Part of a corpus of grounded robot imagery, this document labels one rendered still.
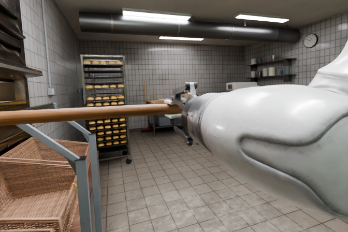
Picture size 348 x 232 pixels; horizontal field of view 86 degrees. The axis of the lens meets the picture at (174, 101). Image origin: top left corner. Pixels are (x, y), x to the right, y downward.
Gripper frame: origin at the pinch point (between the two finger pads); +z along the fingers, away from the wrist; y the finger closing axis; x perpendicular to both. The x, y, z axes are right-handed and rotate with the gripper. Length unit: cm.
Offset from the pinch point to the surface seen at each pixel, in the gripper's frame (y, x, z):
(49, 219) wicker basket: 44, -42, 35
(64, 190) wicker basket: 59, -49, 87
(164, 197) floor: 117, 33, 150
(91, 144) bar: 30, -31, 85
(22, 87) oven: -12, -90, 149
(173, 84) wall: -18, 164, 500
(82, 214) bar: 47, -31, 37
